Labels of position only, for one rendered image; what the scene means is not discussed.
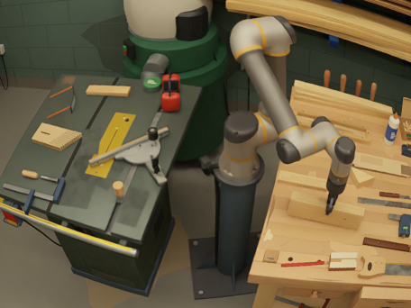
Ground red saw switch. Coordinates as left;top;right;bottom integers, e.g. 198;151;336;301
2;213;23;228

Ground light wooden block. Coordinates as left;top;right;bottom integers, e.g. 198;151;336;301
85;84;132;98

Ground wooden lumber rack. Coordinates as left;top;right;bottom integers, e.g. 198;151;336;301
224;0;411;64

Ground steel ruler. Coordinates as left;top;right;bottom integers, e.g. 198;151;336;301
357;195;411;210

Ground orange-armed safety glasses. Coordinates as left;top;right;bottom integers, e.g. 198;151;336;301
46;84;78;120

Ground red pencil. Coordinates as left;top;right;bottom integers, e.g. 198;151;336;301
280;259;326;268

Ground wooden featherboard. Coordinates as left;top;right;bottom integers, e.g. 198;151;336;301
30;122;84;152

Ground yellow and grey fence rail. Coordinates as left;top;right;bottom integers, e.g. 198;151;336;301
0;199;141;259

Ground green dust collector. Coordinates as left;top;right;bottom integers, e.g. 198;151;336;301
121;0;230;163

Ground wooden mitre bar handle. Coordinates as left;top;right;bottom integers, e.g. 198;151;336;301
112;179;126;199

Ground yellow throat plate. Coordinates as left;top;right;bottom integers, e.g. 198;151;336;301
84;112;137;179

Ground wooden workbench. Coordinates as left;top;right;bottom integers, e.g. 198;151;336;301
247;95;411;308

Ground green round tin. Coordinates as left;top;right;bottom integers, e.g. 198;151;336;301
142;77;162;93

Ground black cable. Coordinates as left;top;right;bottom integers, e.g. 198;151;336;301
0;53;10;92

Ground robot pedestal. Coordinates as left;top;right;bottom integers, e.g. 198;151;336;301
188;162;269;302

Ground thin beige wooden sheet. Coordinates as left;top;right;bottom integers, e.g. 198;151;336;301
352;152;411;178

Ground grey mitre gauge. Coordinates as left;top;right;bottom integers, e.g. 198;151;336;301
87;112;170;237

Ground wooden dowel box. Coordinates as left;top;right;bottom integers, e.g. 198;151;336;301
398;97;411;141

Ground pine test piece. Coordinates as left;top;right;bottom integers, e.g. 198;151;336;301
286;189;367;231

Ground small wooden sanding block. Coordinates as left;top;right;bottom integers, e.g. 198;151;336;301
262;249;280;264

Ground wooden-handled hand saw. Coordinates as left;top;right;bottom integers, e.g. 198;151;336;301
357;255;411;279

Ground ridged wooden block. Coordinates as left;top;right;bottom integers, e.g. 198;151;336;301
276;169;329;194

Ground dark brown wooden strip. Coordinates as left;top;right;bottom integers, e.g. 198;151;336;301
361;236;411;253

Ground blue bar clamp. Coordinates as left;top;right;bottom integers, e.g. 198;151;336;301
2;177;68;215

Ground green table saw body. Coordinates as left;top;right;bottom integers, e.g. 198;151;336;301
0;75;204;298

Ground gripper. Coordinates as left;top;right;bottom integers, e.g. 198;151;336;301
324;182;346;216

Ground white and wooden block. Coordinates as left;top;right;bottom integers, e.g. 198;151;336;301
327;251;360;273

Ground blue-handled try square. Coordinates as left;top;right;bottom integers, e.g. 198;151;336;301
388;213;411;239

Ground triangular wooden wedge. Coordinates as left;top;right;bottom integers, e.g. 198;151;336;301
349;166;376;189

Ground wooden trough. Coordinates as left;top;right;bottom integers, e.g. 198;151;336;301
289;79;395;144

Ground white glue bottle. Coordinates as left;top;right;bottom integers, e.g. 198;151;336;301
383;112;401;147

